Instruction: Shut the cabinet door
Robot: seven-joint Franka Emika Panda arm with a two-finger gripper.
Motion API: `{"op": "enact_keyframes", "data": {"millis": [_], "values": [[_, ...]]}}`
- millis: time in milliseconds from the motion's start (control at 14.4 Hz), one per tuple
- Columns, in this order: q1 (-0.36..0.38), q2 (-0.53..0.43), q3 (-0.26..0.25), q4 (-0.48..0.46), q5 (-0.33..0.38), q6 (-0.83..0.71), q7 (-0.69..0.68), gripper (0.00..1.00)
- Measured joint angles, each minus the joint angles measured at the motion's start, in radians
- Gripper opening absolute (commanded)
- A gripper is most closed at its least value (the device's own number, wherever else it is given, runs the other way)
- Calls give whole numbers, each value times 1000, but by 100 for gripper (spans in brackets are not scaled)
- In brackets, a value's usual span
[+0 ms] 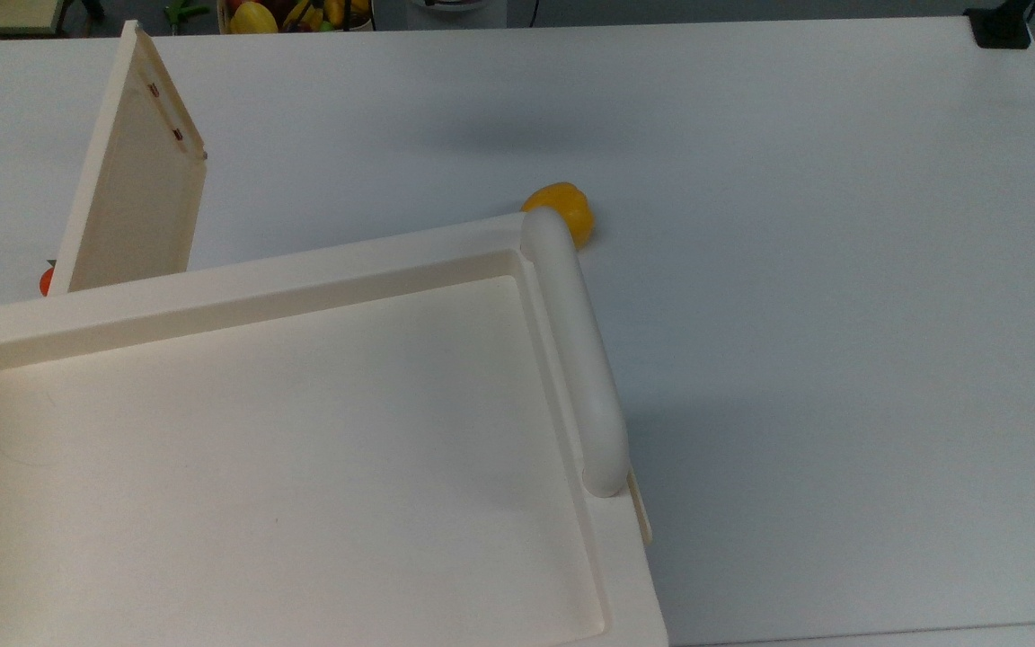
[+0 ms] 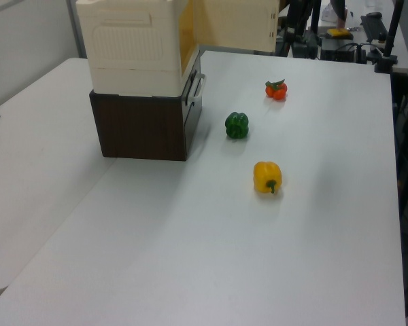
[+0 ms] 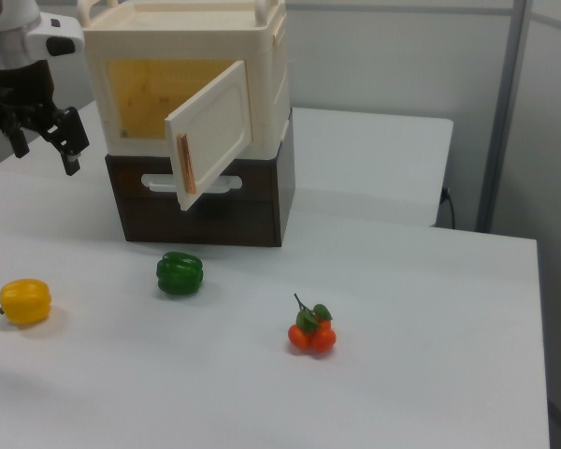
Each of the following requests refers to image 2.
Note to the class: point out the cream cabinet door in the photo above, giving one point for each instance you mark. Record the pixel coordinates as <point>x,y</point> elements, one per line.
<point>234,23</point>

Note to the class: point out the green bell pepper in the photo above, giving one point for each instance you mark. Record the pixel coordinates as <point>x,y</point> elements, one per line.
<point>237,125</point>

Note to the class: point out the yellow bell pepper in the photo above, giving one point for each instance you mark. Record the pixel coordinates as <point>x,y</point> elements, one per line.
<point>266,175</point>

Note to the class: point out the dark brown wooden drawer box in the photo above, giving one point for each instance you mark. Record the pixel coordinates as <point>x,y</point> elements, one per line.
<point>139,125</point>

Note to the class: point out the orange tomatoes with green leaves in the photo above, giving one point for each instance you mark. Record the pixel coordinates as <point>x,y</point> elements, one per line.
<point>276,91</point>

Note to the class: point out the black tripod stand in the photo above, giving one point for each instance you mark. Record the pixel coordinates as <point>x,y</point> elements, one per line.
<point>294,30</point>

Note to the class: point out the black equipment box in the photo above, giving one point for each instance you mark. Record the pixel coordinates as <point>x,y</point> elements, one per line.
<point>340,51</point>

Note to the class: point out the yellow block on black base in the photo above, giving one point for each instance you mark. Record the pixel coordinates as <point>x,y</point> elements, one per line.
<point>338,32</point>

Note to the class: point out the person leg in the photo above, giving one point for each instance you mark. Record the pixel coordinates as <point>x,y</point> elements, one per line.
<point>339,12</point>

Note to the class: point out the black computer keyboard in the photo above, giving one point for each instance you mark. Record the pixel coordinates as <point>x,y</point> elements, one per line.
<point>374,27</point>

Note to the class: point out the black pole with table clamp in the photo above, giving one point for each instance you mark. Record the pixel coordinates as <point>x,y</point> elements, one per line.
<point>391,37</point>

